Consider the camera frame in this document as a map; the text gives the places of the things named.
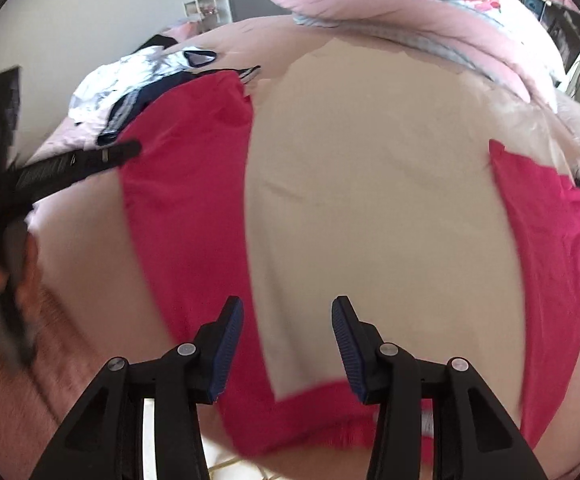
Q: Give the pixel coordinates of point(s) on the white crumpled garment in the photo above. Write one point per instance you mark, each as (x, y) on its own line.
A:
(99, 90)

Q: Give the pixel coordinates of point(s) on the white garment with black trim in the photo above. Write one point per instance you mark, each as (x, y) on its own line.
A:
(197, 57)

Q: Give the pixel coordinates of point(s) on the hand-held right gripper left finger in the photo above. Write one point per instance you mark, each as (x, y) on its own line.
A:
(227, 345)

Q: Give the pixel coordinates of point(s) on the dark glass wardrobe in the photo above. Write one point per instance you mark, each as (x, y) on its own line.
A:
(545, 15)

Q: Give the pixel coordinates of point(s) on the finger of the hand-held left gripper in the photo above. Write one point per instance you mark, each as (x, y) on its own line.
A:
(69, 170)

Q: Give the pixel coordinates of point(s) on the navy skirt with white stripes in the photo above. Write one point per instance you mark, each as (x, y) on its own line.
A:
(164, 85)

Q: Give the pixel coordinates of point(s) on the pink checked quilt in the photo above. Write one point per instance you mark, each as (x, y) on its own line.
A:
(420, 25)

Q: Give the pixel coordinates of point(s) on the person's left forearm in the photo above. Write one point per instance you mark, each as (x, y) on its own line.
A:
(19, 390)

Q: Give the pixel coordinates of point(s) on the pink and cream shirt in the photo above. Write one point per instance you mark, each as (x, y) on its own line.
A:
(370, 210)

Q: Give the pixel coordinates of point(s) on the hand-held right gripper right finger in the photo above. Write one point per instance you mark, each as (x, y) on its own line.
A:
(347, 350)

